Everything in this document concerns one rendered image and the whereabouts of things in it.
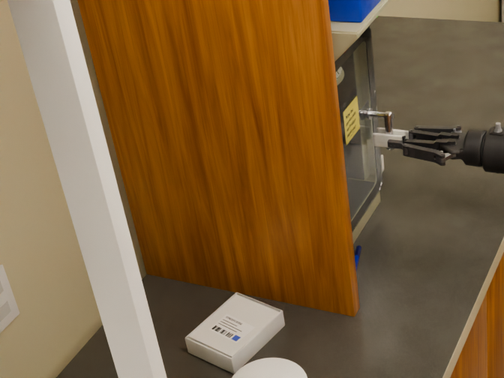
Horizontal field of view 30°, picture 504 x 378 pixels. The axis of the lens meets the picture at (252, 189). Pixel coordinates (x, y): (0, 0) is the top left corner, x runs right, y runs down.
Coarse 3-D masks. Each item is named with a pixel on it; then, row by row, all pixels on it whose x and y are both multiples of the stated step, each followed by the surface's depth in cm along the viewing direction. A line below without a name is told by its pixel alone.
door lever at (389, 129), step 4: (368, 112) 198; (372, 112) 198; (376, 112) 197; (380, 112) 197; (384, 112) 197; (388, 112) 196; (368, 116) 198; (372, 116) 198; (376, 116) 198; (380, 116) 197; (384, 116) 197; (388, 116) 196; (392, 116) 196; (388, 120) 196; (392, 120) 197; (388, 124) 197; (392, 124) 198; (388, 128) 198; (392, 128) 198; (388, 132) 198; (392, 132) 198; (388, 148) 200; (392, 148) 200
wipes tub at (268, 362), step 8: (256, 360) 156; (264, 360) 155; (272, 360) 155; (280, 360) 155; (288, 360) 155; (240, 368) 155; (248, 368) 154; (256, 368) 154; (264, 368) 154; (272, 368) 153; (280, 368) 153; (288, 368) 153; (296, 368) 153; (232, 376) 153; (240, 376) 153; (248, 376) 152; (256, 376) 152; (264, 376) 152; (272, 376) 152; (280, 376) 151; (288, 376) 151; (296, 376) 151; (304, 376) 151
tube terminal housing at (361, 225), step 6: (378, 198) 215; (372, 204) 212; (378, 204) 216; (372, 210) 212; (366, 216) 209; (360, 222) 206; (366, 222) 210; (360, 228) 207; (354, 234) 204; (354, 240) 204
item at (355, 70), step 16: (368, 32) 192; (352, 48) 185; (368, 48) 193; (336, 64) 179; (352, 64) 186; (368, 64) 194; (352, 80) 188; (368, 80) 196; (352, 96) 189; (368, 96) 197; (368, 128) 199; (352, 144) 192; (368, 144) 201; (352, 160) 194; (368, 160) 202; (352, 176) 195; (368, 176) 203; (352, 192) 196; (368, 192) 205; (352, 208) 198; (352, 224) 199
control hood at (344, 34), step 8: (384, 0) 169; (376, 8) 166; (368, 16) 164; (376, 16) 166; (336, 24) 163; (344, 24) 162; (352, 24) 162; (360, 24) 161; (368, 24) 162; (336, 32) 161; (344, 32) 160; (352, 32) 159; (360, 32) 160; (336, 40) 161; (344, 40) 160; (352, 40) 160; (336, 48) 162; (344, 48) 161; (336, 56) 163
